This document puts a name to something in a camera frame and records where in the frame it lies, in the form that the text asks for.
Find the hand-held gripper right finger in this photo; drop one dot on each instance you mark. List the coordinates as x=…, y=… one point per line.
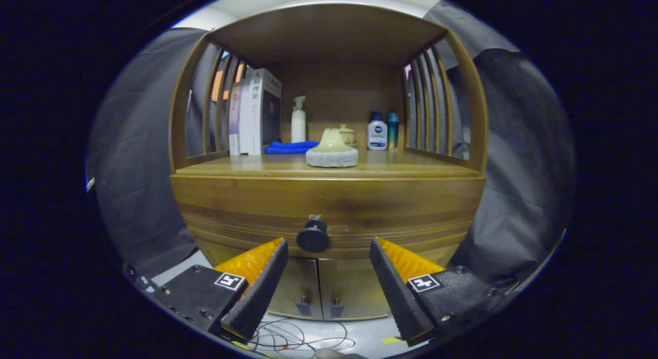
x=398, y=292

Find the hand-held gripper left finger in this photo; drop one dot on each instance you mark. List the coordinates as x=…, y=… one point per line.
x=262, y=289

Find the brown wooden cabinet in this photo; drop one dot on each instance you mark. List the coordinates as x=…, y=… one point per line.
x=329, y=32

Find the beige lidded ceramic cup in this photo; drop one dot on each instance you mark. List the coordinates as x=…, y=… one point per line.
x=348, y=135

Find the brown wooden drawer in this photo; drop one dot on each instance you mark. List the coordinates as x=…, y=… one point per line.
x=401, y=204

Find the white blue-capped lotion bottle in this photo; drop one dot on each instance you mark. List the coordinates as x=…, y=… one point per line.
x=377, y=135

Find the teal slim bottle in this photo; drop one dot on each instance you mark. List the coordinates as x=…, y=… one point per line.
x=393, y=132

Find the black round drawer knob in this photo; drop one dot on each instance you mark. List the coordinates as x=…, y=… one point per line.
x=312, y=238

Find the wooden cabinet door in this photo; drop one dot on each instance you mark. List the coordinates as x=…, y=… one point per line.
x=300, y=279
x=354, y=282

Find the white pump bottle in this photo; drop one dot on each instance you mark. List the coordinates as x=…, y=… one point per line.
x=298, y=127

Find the folded blue cloth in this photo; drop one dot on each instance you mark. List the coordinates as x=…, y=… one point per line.
x=288, y=147

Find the thick white book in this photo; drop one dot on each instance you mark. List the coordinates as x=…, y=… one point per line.
x=254, y=112

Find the yellow floor tape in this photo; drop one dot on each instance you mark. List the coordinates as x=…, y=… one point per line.
x=390, y=340

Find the thin pale purple book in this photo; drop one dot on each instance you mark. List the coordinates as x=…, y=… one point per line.
x=234, y=122

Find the wooden countertop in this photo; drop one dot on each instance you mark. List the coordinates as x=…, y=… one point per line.
x=401, y=166

